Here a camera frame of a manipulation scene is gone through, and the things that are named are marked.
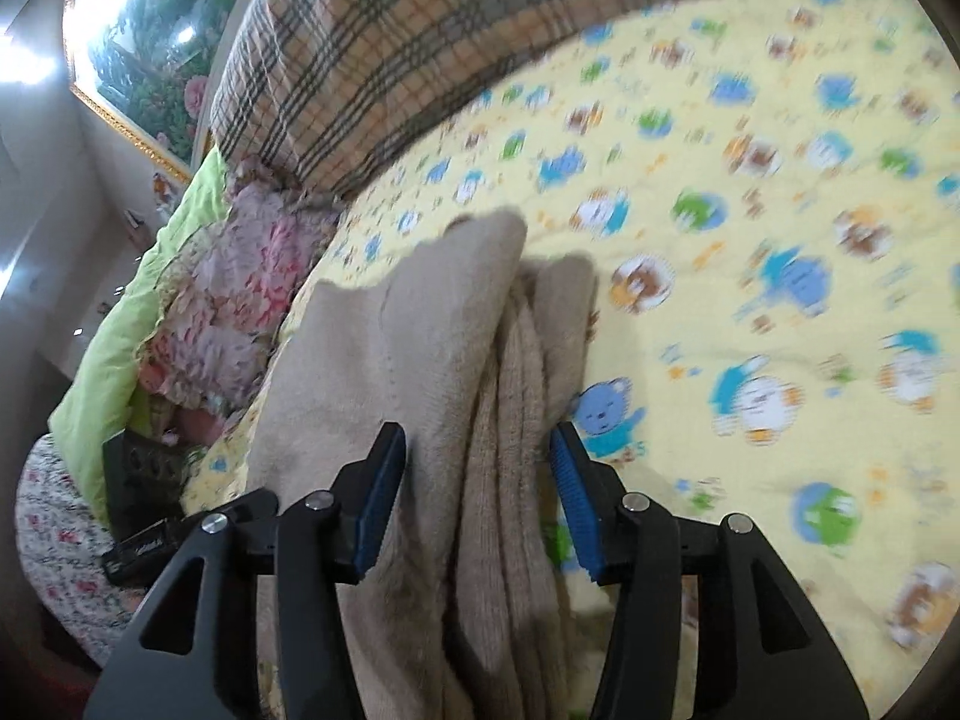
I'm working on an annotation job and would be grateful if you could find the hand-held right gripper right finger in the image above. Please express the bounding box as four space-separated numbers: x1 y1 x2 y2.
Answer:
550 421 871 720

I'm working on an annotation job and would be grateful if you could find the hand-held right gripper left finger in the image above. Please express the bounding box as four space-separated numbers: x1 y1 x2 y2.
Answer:
82 421 407 720

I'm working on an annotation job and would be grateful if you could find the beige knit sweater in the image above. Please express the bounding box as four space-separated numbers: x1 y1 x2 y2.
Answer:
244 208 623 720

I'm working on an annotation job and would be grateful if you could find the floral print clothing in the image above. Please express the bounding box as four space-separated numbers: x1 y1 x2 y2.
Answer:
15 435 151 672

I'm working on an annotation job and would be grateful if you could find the green quilt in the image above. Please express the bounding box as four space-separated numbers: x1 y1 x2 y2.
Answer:
49 146 230 526

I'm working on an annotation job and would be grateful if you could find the pink ruffled floral cloth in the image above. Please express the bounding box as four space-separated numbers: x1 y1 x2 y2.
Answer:
139 180 342 421

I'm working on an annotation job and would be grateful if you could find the yellow bear-printed bed sheet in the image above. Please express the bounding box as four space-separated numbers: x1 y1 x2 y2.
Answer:
180 0 960 720

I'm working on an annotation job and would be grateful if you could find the gold-framed landscape painting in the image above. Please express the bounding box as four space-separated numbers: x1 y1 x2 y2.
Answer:
64 0 271 185

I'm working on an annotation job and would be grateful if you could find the plaid blanket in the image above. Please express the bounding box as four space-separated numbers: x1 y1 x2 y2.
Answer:
208 0 886 196

